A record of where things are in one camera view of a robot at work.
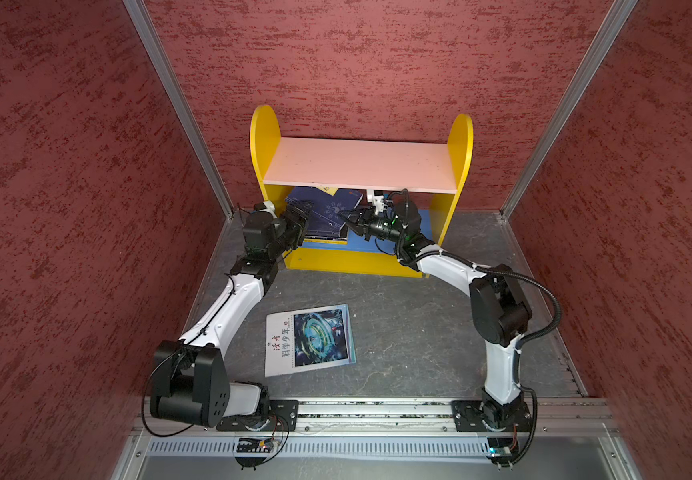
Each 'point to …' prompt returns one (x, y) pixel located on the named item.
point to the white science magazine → (307, 340)
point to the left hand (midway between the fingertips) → (314, 215)
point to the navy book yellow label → (327, 203)
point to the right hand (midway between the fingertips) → (336, 218)
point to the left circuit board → (254, 445)
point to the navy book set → (324, 226)
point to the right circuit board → (500, 450)
